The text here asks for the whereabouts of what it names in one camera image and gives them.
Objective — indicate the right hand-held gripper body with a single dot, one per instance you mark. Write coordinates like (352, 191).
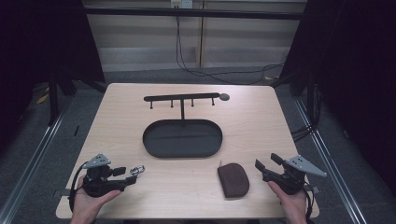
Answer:
(291, 180)

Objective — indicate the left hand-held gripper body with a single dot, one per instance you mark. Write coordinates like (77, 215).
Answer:
(97, 183)

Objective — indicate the brown pouch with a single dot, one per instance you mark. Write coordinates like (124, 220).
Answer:
(233, 180)

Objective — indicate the black key rack with tray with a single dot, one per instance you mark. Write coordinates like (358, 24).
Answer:
(182, 137)

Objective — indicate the person's right hand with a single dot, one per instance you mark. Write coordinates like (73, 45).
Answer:
(291, 203)

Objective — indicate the person's left hand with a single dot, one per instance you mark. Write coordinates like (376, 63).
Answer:
(84, 205)

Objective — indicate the black metal stand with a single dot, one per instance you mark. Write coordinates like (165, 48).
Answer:
(54, 96)

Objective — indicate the yellow tape piece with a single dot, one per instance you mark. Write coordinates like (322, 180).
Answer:
(42, 99)

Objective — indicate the dark curtain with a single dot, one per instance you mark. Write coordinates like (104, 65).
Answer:
(351, 62)
(37, 46)

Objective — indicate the black horizontal bar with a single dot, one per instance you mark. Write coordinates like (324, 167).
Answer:
(193, 13)

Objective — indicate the metal floor rail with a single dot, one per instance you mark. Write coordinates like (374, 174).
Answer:
(333, 161)
(28, 168)

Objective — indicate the white wall socket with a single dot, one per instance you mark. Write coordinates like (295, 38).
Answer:
(181, 3)

